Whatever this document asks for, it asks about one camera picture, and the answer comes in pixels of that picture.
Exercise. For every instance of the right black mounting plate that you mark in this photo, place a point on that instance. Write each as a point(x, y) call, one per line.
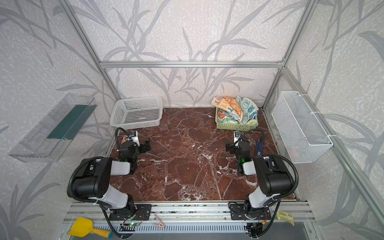
point(244, 211)

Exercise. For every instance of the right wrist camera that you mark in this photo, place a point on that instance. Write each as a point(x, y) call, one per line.
point(237, 135)

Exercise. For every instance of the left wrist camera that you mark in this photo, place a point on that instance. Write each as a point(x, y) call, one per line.
point(133, 136)

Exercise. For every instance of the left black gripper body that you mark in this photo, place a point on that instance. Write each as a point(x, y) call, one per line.
point(142, 145)

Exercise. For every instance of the pink clothespin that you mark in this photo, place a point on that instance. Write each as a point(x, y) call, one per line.
point(158, 222)

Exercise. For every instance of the yellow paper tag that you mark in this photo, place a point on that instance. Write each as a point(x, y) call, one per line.
point(285, 216)

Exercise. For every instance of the yellow plastic scoop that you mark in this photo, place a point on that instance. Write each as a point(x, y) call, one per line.
point(82, 227)

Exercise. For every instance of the white wire mesh basket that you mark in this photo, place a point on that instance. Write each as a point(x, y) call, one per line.
point(303, 136)

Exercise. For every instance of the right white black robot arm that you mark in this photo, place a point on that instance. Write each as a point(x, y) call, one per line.
point(276, 175)

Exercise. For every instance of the white perforated plastic basket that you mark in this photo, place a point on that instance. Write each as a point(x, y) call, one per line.
point(135, 113)

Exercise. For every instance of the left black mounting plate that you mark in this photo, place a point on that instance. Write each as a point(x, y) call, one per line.
point(140, 213)

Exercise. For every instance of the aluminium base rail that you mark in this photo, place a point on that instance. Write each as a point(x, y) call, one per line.
point(185, 217)

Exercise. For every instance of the blue marker pen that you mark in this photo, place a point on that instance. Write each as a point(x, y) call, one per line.
point(259, 147)

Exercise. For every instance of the green plastic basket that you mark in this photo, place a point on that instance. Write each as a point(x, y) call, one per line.
point(232, 126)

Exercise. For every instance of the striped rabbit text towel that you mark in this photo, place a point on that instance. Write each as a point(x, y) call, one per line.
point(228, 108)

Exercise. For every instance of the black mounting plate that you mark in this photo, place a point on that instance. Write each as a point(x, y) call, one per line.
point(244, 211)
point(140, 213)

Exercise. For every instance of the teal rabbit pattern towel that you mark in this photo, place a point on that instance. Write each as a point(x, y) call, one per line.
point(249, 110)

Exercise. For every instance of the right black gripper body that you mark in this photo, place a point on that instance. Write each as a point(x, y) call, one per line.
point(233, 147)

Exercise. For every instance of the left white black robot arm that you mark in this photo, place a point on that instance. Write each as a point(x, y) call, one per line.
point(90, 181)

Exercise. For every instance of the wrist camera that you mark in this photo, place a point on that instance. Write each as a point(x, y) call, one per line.
point(237, 135)
point(133, 136)

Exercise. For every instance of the clear acrylic wall shelf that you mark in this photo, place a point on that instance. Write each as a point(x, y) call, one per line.
point(50, 138)

